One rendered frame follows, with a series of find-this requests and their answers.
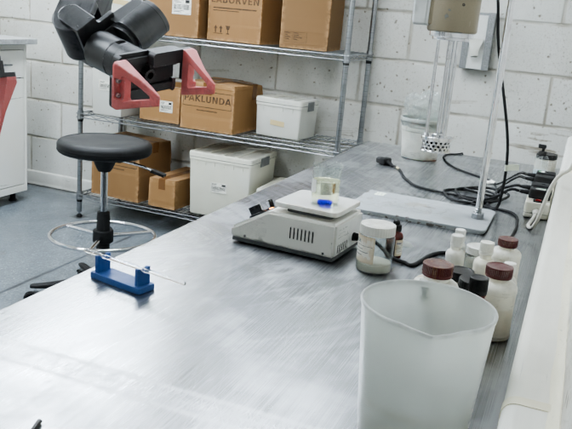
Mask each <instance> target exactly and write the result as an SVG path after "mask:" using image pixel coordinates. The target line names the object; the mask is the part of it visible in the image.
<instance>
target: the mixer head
mask: <svg viewBox="0 0 572 429"><path fill-rule="evenodd" d="M481 4H482V0H414V7H413V14H412V23H413V24H415V25H423V26H427V28H426V29H427V30H428V31H430V33H429V35H430V36H432V39H437V40H446V41H456V42H468V43H469V39H473V35H475V34H477V32H478V22H479V15H480V10H481Z"/></svg>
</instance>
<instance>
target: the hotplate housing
mask: <svg viewBox="0 0 572 429"><path fill-rule="evenodd" d="M360 211H361V210H360V209H353V210H352V211H350V212H348V213H346V214H344V215H342V216H341V217H338V218H331V217H327V216H322V215H318V214H310V213H307V212H302V211H298V210H293V209H286V208H281V207H276V208H275V209H272V210H269V211H267V212H265V213H263V214H259V215H256V216H255V217H252V218H250V219H247V220H244V221H242V222H239V223H237V224H235V225H234V227H233V228H232V235H233V236H232V239H233V240H238V241H241V242H245V243H252V244H255V245H259V246H263V247H267V248H270V249H277V250H281V251H285V252H289V253H292V254H297V255H303V256H306V257H311V258H314V259H318V260H325V261H328V262H333V261H334V260H336V259H338V258H339V257H341V256H342V255H343V254H345V253H346V252H348V251H349V250H351V249H353V248H354V247H356V246H357V245H358V235H359V231H360V224H361V221H362V217H363V213H361V212H360Z"/></svg>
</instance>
